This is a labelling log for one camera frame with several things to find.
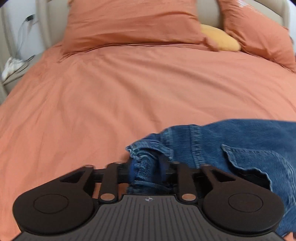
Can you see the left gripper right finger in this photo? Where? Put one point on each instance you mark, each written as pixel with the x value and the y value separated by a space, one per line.
pixel 229 203

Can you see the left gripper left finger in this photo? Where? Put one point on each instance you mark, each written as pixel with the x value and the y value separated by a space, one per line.
pixel 85 201

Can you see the blue denim jeans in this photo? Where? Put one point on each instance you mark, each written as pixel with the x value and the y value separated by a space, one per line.
pixel 259 151

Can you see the orange duvet cover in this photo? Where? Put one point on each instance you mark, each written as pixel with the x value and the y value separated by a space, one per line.
pixel 85 108

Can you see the beige nightstand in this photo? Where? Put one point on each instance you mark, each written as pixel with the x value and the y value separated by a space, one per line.
pixel 14 78

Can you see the white cloth on nightstand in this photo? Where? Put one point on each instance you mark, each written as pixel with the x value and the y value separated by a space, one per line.
pixel 11 66

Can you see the yellow cushion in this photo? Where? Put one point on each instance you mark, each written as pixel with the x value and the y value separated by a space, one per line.
pixel 224 41

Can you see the orange pillow right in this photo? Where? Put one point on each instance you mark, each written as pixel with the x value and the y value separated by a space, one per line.
pixel 257 34

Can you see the orange pillow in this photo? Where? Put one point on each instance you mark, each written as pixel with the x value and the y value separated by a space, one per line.
pixel 94 24
pixel 257 34

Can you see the orange pillow left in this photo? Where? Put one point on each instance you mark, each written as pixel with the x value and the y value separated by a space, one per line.
pixel 94 24

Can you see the beige upholstered headboard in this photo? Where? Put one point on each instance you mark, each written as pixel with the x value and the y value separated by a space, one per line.
pixel 52 16

